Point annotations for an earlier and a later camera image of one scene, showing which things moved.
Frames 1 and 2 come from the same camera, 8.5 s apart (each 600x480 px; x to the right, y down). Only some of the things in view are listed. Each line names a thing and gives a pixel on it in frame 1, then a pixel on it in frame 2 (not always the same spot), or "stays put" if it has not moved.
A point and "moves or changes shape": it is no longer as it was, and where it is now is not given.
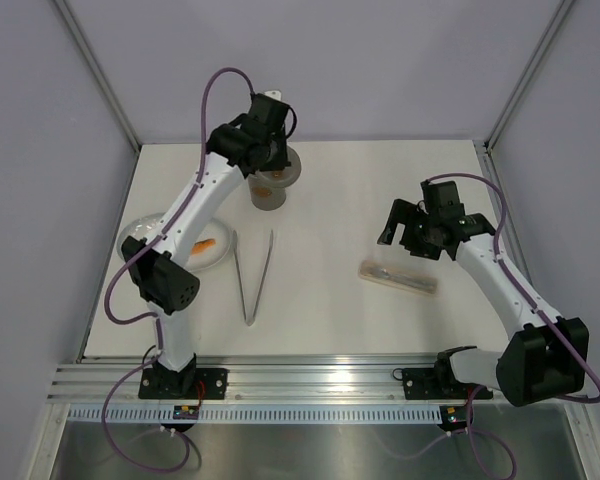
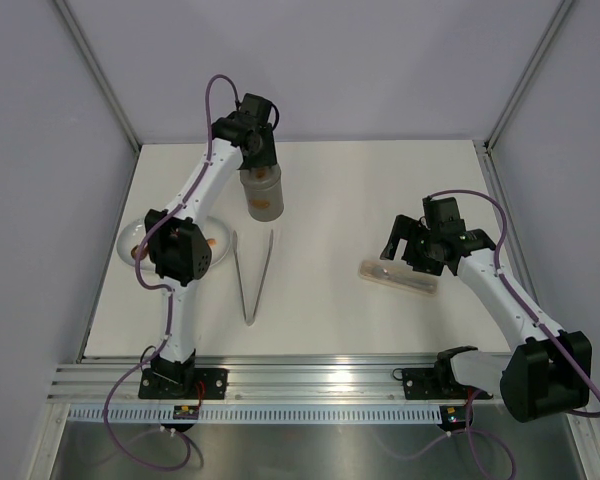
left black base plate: (193, 384) stays put
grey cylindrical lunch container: (265, 196) moves or changes shape
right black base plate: (431, 383) stays put
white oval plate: (210, 249) stays put
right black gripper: (407, 213) to (408, 229)
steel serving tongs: (241, 280) stays put
